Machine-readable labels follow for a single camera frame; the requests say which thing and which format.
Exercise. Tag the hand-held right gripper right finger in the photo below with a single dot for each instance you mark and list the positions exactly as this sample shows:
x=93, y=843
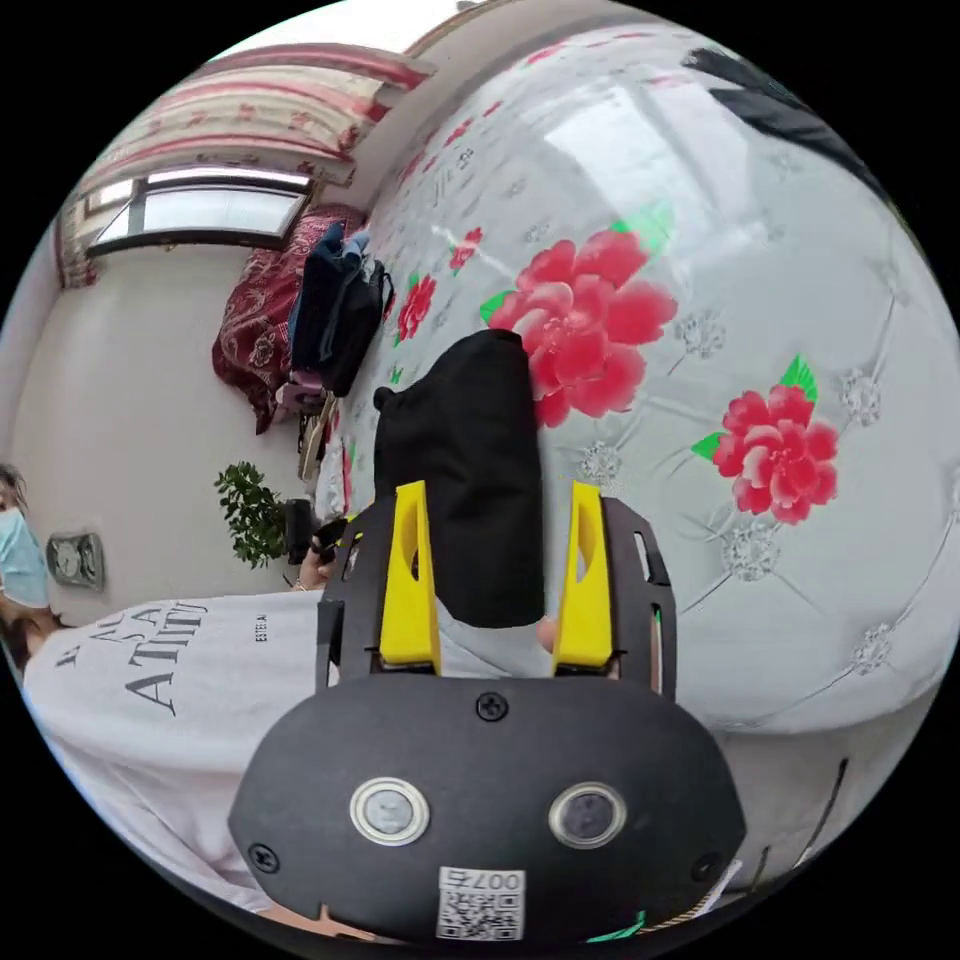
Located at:
x=592, y=607

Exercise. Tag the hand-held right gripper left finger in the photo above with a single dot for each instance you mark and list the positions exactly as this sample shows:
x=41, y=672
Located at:
x=409, y=600

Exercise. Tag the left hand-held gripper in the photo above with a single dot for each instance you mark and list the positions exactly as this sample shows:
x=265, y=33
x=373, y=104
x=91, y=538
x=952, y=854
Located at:
x=298, y=529

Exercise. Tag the black pants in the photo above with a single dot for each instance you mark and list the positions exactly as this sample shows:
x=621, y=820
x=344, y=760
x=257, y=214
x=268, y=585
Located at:
x=457, y=480

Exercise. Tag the person's left hand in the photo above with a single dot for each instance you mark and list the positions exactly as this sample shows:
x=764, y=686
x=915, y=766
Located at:
x=311, y=576

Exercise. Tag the person's right hand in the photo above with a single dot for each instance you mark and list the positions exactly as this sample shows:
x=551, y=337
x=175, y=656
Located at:
x=322, y=921

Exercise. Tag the green potted plant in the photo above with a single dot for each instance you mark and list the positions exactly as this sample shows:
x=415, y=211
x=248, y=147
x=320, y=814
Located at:
x=251, y=514

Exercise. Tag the dark red patterned quilt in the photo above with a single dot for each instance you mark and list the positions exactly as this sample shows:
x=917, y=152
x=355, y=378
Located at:
x=251, y=330

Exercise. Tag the pile of clothes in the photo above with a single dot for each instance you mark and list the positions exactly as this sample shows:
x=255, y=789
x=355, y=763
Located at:
x=337, y=315

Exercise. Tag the person's body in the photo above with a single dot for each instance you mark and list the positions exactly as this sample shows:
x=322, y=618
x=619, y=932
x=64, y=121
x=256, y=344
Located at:
x=172, y=720

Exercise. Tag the bed with floral sheet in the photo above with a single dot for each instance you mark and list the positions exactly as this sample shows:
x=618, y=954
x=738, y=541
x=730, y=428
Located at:
x=750, y=315

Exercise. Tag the window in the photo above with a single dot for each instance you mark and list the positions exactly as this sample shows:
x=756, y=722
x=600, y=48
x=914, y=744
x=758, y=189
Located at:
x=202, y=210

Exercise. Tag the red and white striped curtain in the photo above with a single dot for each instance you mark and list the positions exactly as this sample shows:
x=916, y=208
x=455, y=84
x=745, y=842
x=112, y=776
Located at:
x=262, y=97

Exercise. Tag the black garment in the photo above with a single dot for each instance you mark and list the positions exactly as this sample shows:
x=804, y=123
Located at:
x=780, y=112

